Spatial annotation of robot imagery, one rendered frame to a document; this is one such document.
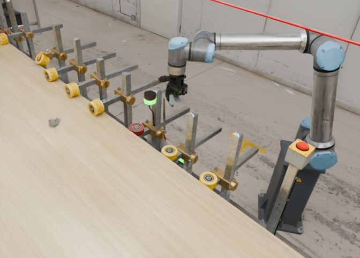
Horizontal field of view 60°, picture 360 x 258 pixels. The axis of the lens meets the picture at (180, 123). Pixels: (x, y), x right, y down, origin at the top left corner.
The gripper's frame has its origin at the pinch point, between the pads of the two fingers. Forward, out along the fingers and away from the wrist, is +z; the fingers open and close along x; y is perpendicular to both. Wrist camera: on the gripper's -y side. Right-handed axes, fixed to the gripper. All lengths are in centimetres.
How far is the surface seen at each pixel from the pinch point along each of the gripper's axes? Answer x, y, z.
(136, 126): -18.4, -7.0, 9.6
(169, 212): -44, 44, 11
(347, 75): 262, 20, 62
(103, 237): -69, 36, 11
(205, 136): 9.3, 18.6, 16.0
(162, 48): 214, -229, 101
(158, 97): -8.2, -1.5, -6.9
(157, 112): -8.6, -1.5, 2.2
